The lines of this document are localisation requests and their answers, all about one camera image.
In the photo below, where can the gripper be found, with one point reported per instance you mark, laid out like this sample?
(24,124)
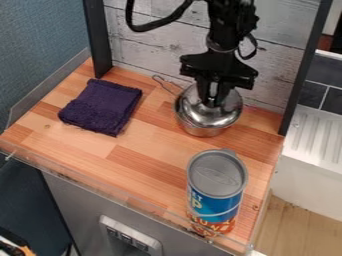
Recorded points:
(214,66)

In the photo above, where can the toy sink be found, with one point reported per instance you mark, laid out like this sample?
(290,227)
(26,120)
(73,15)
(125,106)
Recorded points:
(314,156)

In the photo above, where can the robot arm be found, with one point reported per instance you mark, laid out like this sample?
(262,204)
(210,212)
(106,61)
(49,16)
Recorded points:
(229,23)

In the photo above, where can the black frame post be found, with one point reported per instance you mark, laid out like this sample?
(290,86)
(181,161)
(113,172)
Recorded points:
(302,73)
(97,36)

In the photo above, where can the purple cloth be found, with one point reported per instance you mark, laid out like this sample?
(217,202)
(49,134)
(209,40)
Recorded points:
(100,106)

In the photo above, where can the blue can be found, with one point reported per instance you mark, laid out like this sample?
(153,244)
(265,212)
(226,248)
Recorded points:
(214,203)

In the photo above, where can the silver pot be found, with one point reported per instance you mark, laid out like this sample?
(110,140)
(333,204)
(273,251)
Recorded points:
(202,132)

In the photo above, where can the silver lid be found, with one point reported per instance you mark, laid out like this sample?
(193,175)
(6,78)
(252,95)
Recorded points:
(193,111)

